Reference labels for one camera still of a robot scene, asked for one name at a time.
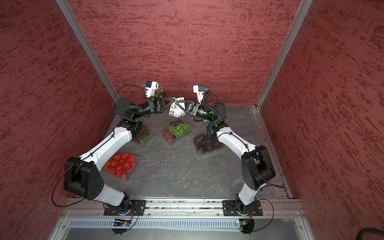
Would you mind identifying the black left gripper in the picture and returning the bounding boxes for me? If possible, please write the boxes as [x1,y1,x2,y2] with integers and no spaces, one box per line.
[132,96,175,119]

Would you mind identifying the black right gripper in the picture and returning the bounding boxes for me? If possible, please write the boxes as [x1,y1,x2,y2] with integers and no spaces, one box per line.
[176,100,216,123]

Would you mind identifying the clear box dark plums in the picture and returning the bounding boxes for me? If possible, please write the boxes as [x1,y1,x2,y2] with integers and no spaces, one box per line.
[194,134,224,154]

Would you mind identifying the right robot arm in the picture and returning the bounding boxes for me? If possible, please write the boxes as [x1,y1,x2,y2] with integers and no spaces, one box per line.
[175,100,276,207]

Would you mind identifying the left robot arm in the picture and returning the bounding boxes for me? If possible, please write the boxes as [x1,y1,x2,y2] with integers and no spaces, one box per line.
[63,97,176,212]

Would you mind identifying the yellow metal pencil bucket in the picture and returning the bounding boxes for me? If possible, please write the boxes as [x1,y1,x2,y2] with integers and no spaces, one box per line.
[158,92,169,107]

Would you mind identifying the pencils in bucket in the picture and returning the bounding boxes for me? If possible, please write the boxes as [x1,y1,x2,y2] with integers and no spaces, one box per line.
[158,88,164,98]

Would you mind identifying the clear box dark grapes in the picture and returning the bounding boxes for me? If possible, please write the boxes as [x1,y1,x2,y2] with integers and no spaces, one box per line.
[133,124,153,146]

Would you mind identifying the clear box strawberries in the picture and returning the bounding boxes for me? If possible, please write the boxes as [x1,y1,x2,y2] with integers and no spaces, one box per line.
[103,153,137,180]

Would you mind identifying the left circuit board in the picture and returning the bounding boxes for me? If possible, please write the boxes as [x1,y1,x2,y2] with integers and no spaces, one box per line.
[112,219,133,235]

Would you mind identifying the circuit board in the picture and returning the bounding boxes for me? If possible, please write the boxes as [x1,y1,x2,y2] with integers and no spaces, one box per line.
[236,219,255,234]
[112,219,133,235]

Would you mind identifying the right circuit board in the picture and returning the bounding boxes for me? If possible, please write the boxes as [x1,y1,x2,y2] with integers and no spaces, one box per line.
[236,219,255,234]

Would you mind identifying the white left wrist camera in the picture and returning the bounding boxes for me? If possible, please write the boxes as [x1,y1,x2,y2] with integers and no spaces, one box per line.
[143,81,159,98]

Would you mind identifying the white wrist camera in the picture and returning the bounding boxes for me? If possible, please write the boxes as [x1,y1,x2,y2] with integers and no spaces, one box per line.
[143,81,159,98]
[193,85,208,104]

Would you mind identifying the black corrugated right cable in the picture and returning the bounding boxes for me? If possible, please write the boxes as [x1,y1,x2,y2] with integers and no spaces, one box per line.
[202,89,228,136]

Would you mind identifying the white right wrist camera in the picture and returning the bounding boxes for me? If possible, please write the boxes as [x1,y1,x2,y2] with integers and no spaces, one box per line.
[193,85,208,104]

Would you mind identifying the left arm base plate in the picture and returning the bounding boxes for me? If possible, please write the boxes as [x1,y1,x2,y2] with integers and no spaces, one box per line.
[103,200,147,217]

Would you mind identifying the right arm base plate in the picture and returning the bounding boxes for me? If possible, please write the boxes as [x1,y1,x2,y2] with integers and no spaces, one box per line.
[222,200,263,217]

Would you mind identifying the aluminium front rail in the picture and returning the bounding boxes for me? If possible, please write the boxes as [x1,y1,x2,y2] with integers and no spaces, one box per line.
[61,198,306,219]

